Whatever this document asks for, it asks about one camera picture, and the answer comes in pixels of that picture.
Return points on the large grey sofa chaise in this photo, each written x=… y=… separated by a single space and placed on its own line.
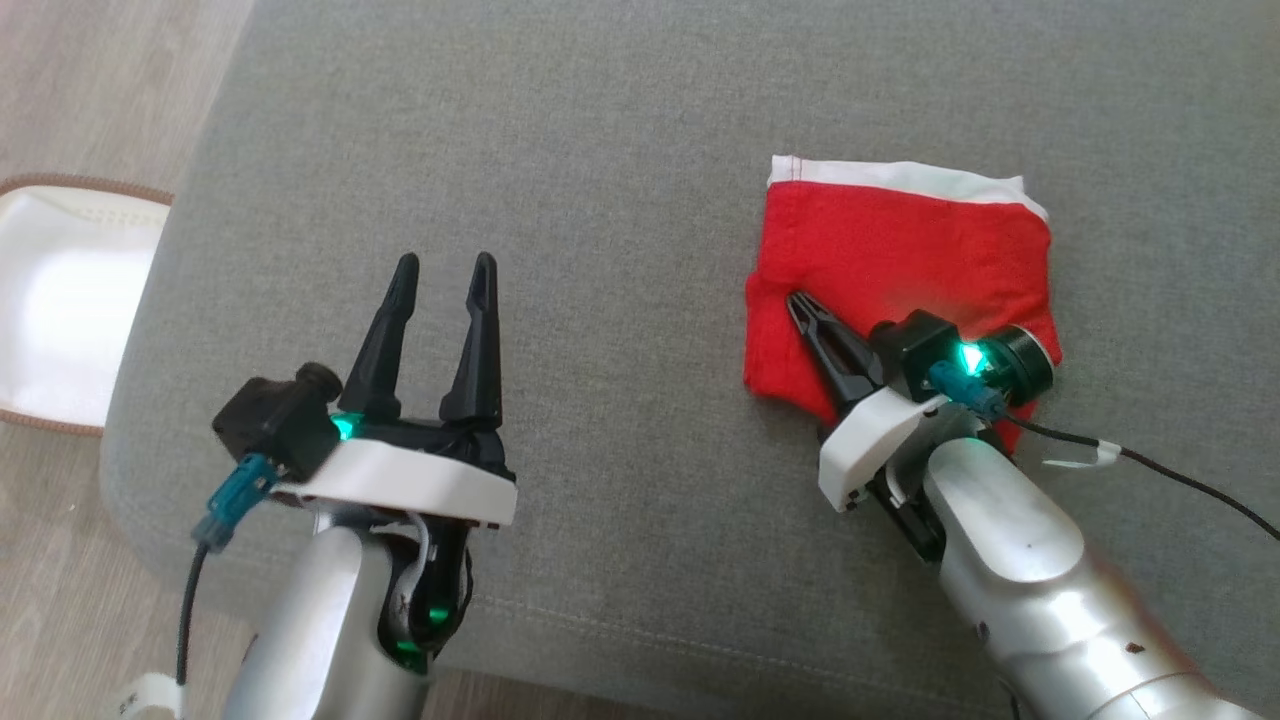
x=620 y=150

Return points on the white basket brown rim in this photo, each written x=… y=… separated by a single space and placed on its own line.
x=70 y=300

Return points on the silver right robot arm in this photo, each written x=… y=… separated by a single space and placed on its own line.
x=1040 y=590

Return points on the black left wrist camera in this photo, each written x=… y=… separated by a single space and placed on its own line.
x=275 y=420

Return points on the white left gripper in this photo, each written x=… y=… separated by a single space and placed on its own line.
x=420 y=480

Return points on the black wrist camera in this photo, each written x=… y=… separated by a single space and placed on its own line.
x=275 y=420
x=915 y=345

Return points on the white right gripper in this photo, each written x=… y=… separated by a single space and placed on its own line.
x=870 y=450

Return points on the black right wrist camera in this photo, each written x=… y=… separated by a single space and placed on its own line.
x=915 y=345

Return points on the red white-trimmed garment small logo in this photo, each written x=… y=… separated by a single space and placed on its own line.
x=900 y=260

